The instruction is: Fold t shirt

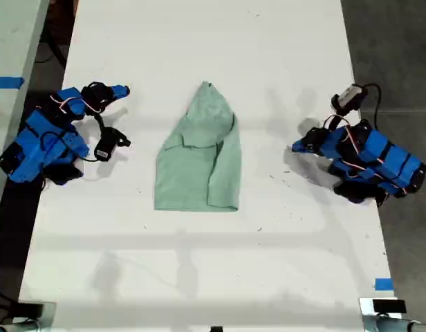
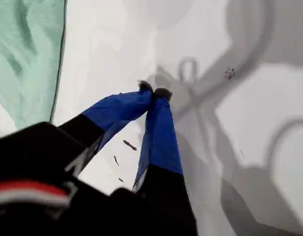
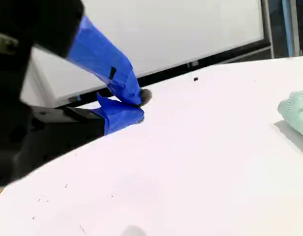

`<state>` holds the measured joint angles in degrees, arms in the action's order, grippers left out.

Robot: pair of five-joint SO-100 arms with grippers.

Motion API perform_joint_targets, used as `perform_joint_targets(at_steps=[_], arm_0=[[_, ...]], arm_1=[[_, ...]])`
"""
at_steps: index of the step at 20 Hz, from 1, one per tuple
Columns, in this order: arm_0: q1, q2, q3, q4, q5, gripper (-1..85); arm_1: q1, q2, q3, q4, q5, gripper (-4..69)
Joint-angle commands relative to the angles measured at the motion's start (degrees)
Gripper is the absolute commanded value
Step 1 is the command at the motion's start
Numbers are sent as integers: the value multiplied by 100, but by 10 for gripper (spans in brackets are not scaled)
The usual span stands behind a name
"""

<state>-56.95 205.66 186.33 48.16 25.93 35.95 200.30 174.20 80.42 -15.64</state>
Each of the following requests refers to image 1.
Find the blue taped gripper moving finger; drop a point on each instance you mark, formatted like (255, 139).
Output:
(119, 94)
(308, 149)

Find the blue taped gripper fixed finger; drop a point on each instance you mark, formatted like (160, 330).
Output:
(120, 88)
(300, 144)

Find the pale green T-shirt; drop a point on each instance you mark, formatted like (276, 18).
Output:
(199, 155)

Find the blue and black robot arm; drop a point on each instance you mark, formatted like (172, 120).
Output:
(386, 155)
(43, 138)

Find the long blue tape strip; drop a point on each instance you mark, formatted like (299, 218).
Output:
(7, 82)

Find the pale grey side table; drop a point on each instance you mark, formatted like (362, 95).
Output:
(9, 34)

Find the square blue tape piece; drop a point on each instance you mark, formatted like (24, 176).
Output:
(384, 284)

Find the grey metal tube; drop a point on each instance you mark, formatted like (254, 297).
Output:
(12, 326)
(417, 326)

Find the short black camera stalk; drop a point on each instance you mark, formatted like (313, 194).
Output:
(335, 119)

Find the curved black camera stalk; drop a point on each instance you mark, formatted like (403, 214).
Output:
(100, 122)

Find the silver and black camera box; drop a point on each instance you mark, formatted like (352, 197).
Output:
(350, 94)

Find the metal bracket with black box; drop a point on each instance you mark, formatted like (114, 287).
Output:
(389, 306)

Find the black clamp with metal bracket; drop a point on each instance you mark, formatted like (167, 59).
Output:
(30, 308)

